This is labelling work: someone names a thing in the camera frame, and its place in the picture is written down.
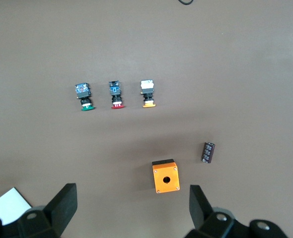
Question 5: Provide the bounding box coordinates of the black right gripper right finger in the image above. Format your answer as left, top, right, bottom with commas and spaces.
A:
189, 184, 215, 231

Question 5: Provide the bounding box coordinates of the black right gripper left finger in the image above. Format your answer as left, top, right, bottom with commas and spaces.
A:
44, 182, 78, 231

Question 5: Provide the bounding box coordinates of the green push button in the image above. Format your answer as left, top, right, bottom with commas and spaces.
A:
74, 82, 98, 112

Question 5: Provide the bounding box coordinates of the white drawer cabinet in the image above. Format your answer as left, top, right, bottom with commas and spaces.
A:
0, 187, 33, 226

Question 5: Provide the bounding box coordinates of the red push button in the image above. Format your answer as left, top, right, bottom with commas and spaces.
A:
108, 80, 126, 110

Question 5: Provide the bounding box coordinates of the yellow push button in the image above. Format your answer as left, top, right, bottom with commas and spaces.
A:
140, 79, 156, 109

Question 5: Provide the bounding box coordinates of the black cylindrical capacitor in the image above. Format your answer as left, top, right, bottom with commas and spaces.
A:
201, 141, 217, 164

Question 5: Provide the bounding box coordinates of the orange button enclosure box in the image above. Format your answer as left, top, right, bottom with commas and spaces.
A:
151, 158, 181, 194

